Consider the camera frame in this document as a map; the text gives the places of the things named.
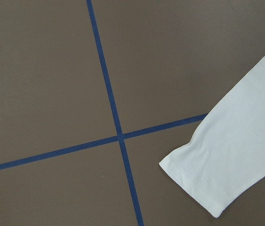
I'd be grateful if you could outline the white printed long-sleeve shirt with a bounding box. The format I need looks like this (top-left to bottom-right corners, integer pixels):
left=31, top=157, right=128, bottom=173
left=159, top=56, right=265, bottom=218

